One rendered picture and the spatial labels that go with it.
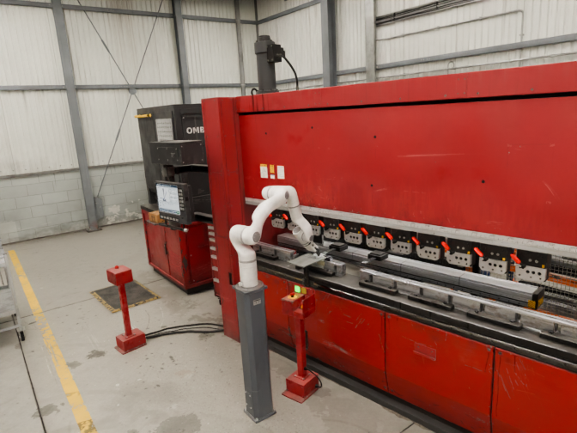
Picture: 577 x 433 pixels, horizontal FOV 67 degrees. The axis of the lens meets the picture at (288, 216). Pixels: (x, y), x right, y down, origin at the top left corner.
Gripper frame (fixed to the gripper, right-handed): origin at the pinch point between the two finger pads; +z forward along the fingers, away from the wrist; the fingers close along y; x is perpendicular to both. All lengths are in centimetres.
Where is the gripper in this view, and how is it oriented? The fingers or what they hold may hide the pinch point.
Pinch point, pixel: (315, 253)
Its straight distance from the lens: 352.9
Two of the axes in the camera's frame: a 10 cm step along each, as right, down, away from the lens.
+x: -5.0, 7.8, -3.7
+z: 5.0, 6.1, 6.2
